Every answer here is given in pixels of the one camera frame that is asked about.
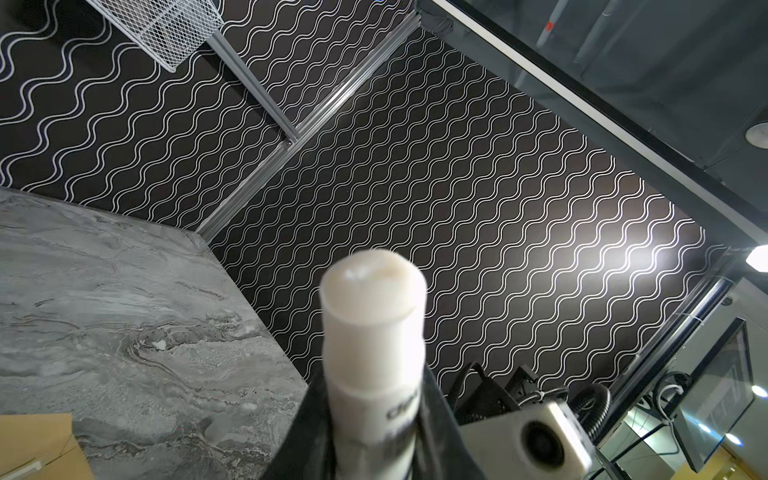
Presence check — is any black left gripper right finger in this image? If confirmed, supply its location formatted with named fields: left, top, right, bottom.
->
left=413, top=365, right=486, bottom=480

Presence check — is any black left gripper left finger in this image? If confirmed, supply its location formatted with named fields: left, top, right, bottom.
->
left=261, top=373, right=336, bottom=480

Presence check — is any white glue stick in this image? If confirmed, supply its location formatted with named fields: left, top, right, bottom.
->
left=319, top=249, right=427, bottom=479

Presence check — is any brown manila envelope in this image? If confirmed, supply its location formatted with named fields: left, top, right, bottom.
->
left=1, top=413, right=94, bottom=480

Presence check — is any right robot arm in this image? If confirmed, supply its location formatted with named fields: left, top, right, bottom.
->
left=446, top=362, right=611, bottom=441

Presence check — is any aluminium back crossbar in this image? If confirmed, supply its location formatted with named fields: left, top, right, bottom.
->
left=207, top=31, right=298, bottom=143

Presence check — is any aluminium corner post right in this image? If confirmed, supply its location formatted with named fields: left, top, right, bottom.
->
left=196, top=12, right=421, bottom=244

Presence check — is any white wire basket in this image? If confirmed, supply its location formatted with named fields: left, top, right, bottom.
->
left=88, top=0, right=224, bottom=73

